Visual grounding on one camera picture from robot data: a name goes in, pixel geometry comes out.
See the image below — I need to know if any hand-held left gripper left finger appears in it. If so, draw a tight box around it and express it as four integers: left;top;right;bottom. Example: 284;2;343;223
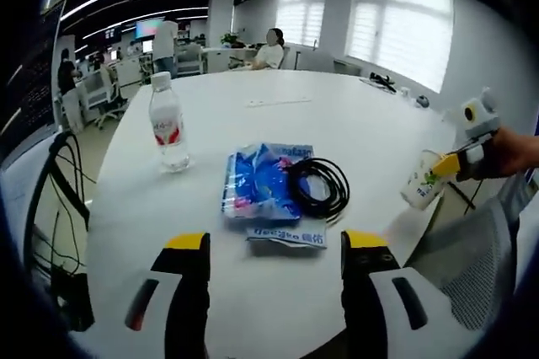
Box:
71;232;211;359

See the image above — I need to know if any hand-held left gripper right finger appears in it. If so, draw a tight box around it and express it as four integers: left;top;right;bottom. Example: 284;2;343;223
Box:
339;230;459;359

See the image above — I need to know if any white printed paper cup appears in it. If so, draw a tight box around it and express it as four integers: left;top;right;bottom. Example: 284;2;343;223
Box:
401;148;448;212

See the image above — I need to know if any white and blue small packet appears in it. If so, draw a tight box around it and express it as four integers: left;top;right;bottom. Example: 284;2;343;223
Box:
245;226;328;259

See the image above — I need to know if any blue tissue pack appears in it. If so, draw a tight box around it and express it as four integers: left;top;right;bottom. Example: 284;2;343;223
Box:
220;142;316;230

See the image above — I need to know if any clear plastic water bottle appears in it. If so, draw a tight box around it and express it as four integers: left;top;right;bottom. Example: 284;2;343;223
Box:
148;72;191;174

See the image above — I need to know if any person's right hand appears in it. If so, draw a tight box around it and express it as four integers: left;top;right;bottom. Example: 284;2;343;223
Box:
479;127;530;179

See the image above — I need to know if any grey mesh office chair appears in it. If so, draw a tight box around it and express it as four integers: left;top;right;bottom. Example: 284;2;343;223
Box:
403;194;524;331

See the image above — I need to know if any black device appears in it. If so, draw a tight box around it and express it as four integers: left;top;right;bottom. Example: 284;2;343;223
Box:
369;73;398;93

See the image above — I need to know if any black box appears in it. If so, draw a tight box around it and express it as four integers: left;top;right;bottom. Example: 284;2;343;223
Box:
45;270;96;334

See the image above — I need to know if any wide white window blind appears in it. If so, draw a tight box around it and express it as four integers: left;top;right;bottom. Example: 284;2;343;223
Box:
344;0;455;94

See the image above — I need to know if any white table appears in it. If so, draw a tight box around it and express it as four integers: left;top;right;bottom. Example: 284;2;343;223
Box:
86;68;461;359

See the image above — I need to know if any white office chair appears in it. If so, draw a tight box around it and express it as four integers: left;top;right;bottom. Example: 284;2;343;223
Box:
83;76;128;131

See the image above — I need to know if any narrow white window blind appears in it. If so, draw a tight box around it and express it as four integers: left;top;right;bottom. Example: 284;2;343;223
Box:
275;0;330;46

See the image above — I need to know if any silver laptop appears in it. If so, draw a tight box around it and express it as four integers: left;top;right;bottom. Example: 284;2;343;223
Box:
2;0;68;233

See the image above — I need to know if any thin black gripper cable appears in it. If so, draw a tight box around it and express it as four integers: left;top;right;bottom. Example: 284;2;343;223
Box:
462;179;484;216

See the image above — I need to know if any black laptop cable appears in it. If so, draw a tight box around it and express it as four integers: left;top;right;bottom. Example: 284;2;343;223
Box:
49;139;90;276

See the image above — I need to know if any colourful wall monitor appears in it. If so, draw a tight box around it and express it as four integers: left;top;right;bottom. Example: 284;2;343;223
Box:
135;18;166;40

